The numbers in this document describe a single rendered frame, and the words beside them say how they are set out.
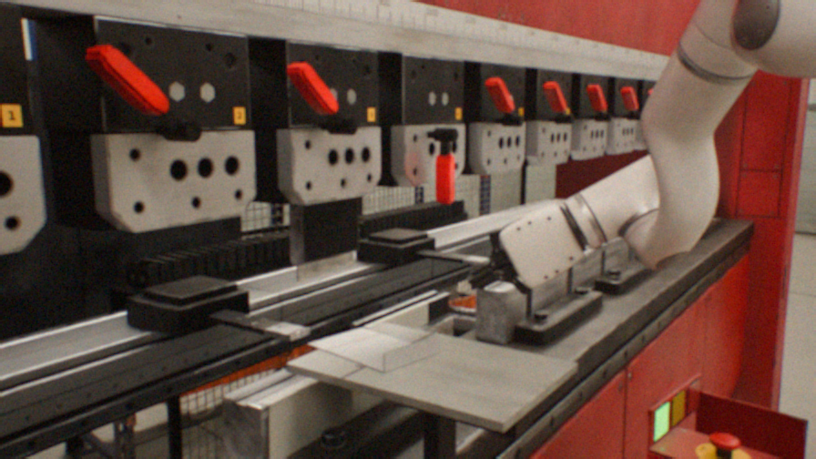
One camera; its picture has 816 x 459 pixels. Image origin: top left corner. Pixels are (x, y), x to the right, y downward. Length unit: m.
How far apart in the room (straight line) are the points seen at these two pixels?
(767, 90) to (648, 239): 1.85
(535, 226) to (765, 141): 1.84
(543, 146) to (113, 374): 0.76
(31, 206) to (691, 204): 0.73
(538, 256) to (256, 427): 0.48
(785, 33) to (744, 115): 2.17
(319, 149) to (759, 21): 0.42
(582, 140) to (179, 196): 0.95
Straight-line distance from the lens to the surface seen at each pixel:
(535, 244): 1.04
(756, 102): 2.80
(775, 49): 0.65
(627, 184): 1.04
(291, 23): 0.73
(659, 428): 1.16
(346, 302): 1.27
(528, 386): 0.73
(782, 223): 2.82
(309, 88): 0.69
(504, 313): 1.21
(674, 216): 0.96
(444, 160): 0.90
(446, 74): 0.96
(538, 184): 8.41
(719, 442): 1.14
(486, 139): 1.06
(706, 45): 0.86
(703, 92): 0.89
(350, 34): 0.80
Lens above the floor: 1.27
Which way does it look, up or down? 10 degrees down
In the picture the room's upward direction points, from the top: straight up
